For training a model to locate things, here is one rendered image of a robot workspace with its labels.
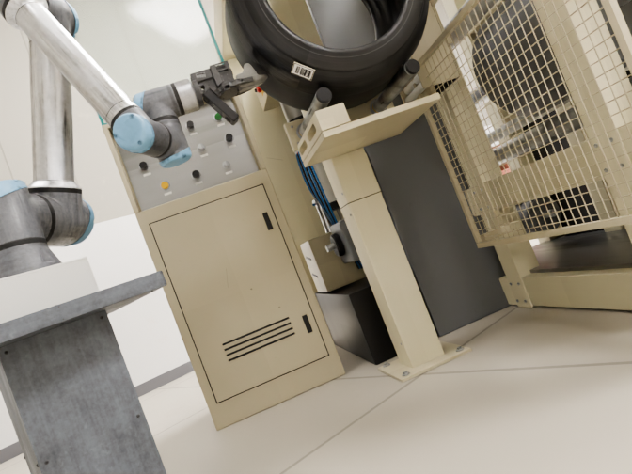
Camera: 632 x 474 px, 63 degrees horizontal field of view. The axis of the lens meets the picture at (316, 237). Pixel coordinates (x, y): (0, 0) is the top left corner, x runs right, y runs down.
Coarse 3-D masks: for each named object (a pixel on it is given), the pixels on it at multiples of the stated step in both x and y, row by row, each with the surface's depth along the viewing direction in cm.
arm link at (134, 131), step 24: (0, 0) 134; (24, 0) 135; (24, 24) 134; (48, 24) 133; (48, 48) 132; (72, 48) 132; (72, 72) 130; (96, 72) 130; (96, 96) 128; (120, 96) 129; (120, 120) 125; (144, 120) 125; (120, 144) 125; (144, 144) 126; (168, 144) 134
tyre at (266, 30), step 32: (256, 0) 139; (384, 0) 176; (416, 0) 147; (256, 32) 140; (288, 32) 139; (384, 32) 175; (416, 32) 148; (256, 64) 149; (288, 64) 142; (320, 64) 141; (352, 64) 142; (384, 64) 146; (288, 96) 156; (352, 96) 154
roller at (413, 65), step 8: (408, 64) 149; (416, 64) 150; (400, 72) 154; (408, 72) 150; (416, 72) 150; (392, 80) 161; (400, 80) 156; (408, 80) 154; (392, 88) 162; (400, 88) 161; (384, 96) 170; (392, 96) 167; (376, 104) 178; (384, 104) 175; (376, 112) 182
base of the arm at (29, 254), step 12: (24, 240) 131; (36, 240) 133; (0, 252) 128; (12, 252) 128; (24, 252) 129; (36, 252) 131; (48, 252) 134; (0, 264) 127; (12, 264) 127; (24, 264) 127; (36, 264) 129; (48, 264) 131; (0, 276) 125
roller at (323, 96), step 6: (318, 90) 144; (324, 90) 144; (318, 96) 143; (324, 96) 144; (330, 96) 144; (312, 102) 149; (318, 102) 145; (324, 102) 144; (312, 108) 151; (318, 108) 149; (312, 114) 155; (306, 120) 163; (300, 126) 174; (306, 126) 166; (300, 132) 175
